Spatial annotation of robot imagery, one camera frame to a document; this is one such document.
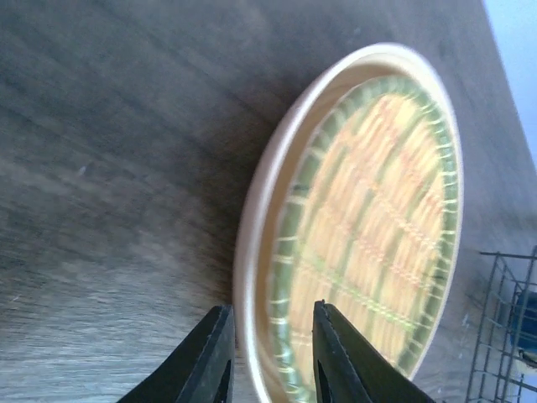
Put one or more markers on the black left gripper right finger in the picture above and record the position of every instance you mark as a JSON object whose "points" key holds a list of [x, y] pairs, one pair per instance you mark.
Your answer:
{"points": [[347, 366]]}

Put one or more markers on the blue ceramic mug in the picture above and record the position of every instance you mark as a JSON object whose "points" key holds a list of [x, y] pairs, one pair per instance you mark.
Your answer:
{"points": [[523, 322]]}

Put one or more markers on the grey wire dish rack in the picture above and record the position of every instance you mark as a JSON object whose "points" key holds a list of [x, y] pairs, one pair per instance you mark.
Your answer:
{"points": [[499, 371]]}

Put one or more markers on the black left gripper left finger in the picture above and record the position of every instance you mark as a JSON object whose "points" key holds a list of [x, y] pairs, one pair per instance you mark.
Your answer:
{"points": [[200, 369]]}

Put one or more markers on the yellow bamboo-pattern plate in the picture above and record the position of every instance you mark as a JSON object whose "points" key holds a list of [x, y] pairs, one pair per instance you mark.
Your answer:
{"points": [[357, 201]]}

